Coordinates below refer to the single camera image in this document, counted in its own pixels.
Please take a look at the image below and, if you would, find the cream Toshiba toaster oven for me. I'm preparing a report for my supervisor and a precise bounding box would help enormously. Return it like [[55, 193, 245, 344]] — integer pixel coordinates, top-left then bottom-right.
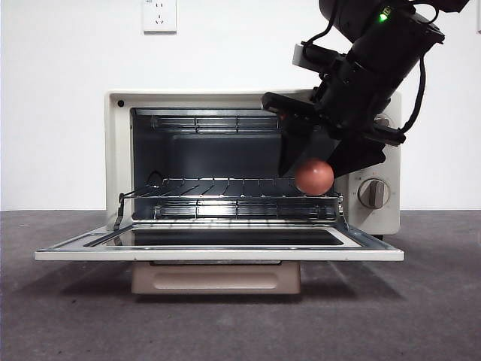
[[104, 89, 402, 238]]

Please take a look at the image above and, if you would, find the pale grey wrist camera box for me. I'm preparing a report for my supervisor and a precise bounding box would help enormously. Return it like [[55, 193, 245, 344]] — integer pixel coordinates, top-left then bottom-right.
[[292, 41, 313, 71]]

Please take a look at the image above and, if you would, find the glass oven door with handle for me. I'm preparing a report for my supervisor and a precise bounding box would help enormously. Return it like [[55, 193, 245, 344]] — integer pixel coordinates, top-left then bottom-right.
[[34, 221, 406, 295]]

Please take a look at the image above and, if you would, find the white wall socket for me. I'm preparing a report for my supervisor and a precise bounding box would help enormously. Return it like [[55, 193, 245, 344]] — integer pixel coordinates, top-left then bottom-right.
[[143, 0, 177, 35]]

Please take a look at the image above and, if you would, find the wire heater guard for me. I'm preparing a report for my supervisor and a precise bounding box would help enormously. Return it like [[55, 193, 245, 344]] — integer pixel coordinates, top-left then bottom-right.
[[152, 199, 339, 222], [150, 114, 283, 135]]

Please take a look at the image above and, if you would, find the wire oven rack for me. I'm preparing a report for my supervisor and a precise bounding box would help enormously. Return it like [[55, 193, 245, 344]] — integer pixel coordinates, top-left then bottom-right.
[[119, 177, 343, 201]]

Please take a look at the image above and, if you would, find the brown egg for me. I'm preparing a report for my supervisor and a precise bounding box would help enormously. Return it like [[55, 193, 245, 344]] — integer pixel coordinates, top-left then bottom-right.
[[295, 158, 334, 196]]

